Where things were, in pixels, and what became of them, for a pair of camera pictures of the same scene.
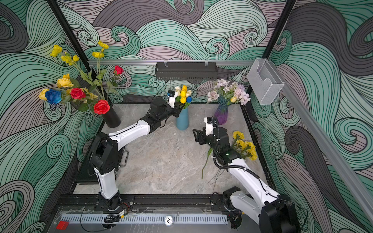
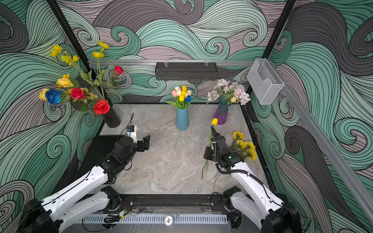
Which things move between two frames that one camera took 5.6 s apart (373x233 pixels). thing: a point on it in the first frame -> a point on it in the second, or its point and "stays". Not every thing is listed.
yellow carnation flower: x=243 y=144 stays
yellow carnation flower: x=237 y=135 stays
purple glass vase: x=222 y=112 stays
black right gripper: x=202 y=134 -> x=207 y=156
